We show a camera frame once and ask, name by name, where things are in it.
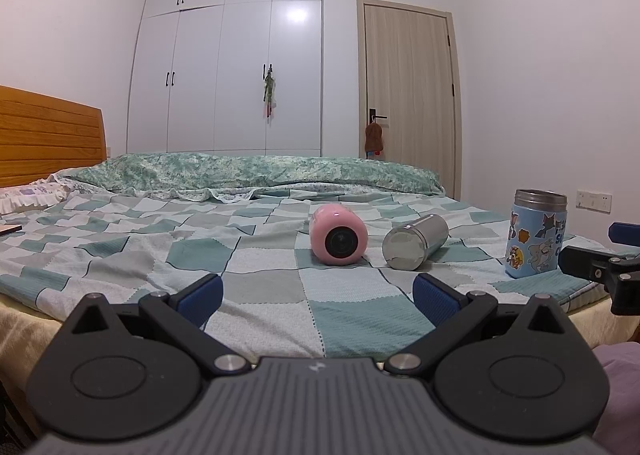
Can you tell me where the blue cartoon steel cup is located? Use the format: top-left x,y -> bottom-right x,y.
506,189 -> 567,279

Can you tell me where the silver steel cup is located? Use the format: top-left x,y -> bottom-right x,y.
382,214 -> 449,271

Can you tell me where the pink cup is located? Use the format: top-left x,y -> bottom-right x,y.
309,204 -> 369,265

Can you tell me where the checkered green bed sheet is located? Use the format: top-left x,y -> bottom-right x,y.
1,191 -> 604,367

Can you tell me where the green floral quilt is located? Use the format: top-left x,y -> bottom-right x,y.
51,152 -> 446,203

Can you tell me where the purple floral pillow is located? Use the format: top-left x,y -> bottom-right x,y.
0,181 -> 70,216

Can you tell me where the pink phone on bed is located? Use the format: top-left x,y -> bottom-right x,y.
0,224 -> 22,236

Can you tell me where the wooden headboard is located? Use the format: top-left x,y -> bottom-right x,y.
0,87 -> 107,188

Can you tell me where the beige wooden door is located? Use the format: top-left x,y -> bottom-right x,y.
357,0 -> 462,200

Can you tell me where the green hanging ornament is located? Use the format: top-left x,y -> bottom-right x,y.
262,66 -> 276,119

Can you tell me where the white wardrobe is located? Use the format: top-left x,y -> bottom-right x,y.
126,0 -> 322,156

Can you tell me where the white wall socket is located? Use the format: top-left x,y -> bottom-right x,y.
576,190 -> 613,215

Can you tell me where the brown plush toy on handle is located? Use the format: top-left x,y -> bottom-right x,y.
364,120 -> 384,160

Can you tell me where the black door handle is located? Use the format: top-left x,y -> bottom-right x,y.
369,108 -> 387,124

